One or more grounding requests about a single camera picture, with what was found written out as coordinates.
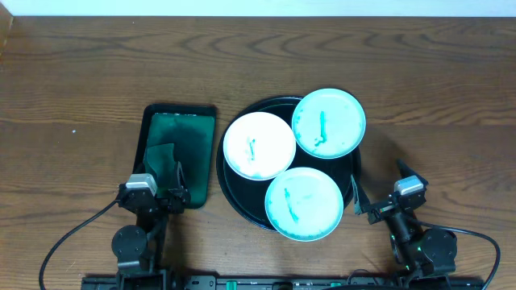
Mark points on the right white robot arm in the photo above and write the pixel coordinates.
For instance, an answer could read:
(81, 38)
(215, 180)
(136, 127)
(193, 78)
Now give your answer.
(425, 252)

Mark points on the white plate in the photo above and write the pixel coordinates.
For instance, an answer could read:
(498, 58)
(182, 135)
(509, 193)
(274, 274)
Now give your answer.
(259, 146)

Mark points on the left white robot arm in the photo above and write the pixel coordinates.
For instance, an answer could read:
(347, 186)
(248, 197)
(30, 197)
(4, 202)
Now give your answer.
(139, 247)

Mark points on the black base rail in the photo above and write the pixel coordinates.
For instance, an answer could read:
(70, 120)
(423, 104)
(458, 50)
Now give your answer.
(209, 282)

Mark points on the black rectangular sponge tray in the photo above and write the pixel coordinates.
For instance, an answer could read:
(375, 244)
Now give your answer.
(191, 130)

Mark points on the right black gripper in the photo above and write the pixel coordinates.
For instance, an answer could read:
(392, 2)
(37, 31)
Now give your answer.
(380, 209)

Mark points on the mint green plate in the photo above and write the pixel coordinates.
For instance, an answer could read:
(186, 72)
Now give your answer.
(328, 123)
(304, 204)

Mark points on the green sponge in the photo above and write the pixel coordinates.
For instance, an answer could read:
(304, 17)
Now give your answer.
(162, 159)

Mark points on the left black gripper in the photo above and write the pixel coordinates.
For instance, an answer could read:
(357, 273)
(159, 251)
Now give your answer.
(157, 197)

